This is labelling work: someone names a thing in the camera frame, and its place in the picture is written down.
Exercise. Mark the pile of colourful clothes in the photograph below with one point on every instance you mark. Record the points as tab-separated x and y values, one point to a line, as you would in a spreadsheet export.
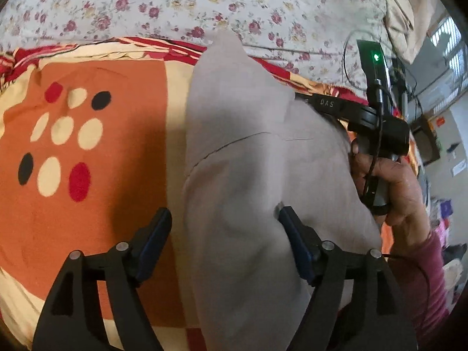
448	226

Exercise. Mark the orange spotted blanket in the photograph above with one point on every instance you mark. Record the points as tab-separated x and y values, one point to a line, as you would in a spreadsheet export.
109	175

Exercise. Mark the person's right forearm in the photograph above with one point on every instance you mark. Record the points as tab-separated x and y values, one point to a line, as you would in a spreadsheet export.
427	292

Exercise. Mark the grey hooded zip jacket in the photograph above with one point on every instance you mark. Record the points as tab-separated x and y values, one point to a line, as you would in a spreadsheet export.
237	175

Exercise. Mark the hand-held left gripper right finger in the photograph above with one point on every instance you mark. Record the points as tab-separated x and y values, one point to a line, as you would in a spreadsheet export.
296	241

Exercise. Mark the beige pillow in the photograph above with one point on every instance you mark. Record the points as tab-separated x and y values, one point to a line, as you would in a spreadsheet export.
406	11

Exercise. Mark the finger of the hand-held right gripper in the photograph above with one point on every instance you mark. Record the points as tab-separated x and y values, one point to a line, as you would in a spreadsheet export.
329	104

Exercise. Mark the barred window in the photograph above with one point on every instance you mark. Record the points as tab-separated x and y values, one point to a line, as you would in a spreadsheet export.
448	36

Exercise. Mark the floral bed sheet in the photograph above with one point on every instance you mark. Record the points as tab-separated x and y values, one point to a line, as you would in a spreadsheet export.
182	0

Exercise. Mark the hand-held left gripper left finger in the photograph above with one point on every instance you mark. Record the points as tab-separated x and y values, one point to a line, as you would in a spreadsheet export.
157	241

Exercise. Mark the person's right hand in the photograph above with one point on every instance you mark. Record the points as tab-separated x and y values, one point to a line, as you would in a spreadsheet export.
402	186

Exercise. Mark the dark framed object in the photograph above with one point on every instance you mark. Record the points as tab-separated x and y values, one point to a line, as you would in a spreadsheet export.
426	142

